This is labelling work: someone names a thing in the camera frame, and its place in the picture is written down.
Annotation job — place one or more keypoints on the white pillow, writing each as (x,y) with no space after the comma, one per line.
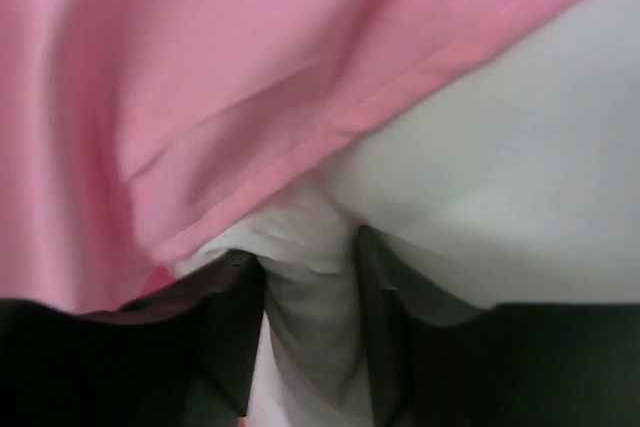
(517,182)

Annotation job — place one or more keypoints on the pink satin pillowcase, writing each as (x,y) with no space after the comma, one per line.
(133,131)

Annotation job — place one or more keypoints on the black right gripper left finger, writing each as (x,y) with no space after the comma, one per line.
(183,355)

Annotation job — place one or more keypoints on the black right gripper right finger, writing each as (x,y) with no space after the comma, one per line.
(436,360)

